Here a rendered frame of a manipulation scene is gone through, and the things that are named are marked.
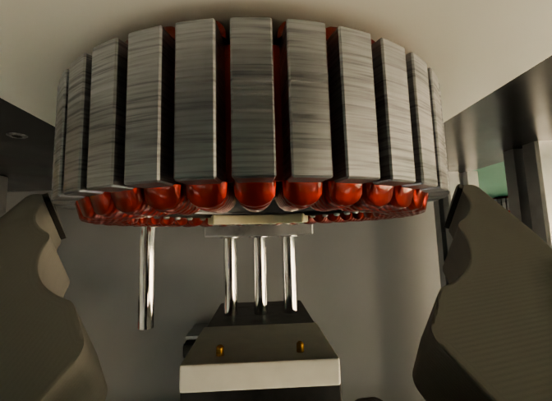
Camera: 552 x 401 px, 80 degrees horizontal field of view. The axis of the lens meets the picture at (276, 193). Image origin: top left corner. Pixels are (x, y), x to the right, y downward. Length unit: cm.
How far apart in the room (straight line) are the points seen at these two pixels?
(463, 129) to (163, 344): 33
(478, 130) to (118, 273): 34
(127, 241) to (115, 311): 7
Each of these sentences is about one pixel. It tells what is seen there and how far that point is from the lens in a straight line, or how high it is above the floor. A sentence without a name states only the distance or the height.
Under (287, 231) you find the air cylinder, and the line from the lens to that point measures 23.
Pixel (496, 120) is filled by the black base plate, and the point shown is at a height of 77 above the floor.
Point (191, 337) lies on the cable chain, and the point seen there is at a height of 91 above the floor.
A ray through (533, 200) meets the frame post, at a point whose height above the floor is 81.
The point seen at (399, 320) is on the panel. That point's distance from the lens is 40.
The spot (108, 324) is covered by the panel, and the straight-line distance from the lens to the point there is 40.
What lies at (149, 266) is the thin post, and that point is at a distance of 19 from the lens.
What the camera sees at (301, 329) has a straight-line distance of 18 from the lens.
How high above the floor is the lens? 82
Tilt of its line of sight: 7 degrees down
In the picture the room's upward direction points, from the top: 178 degrees clockwise
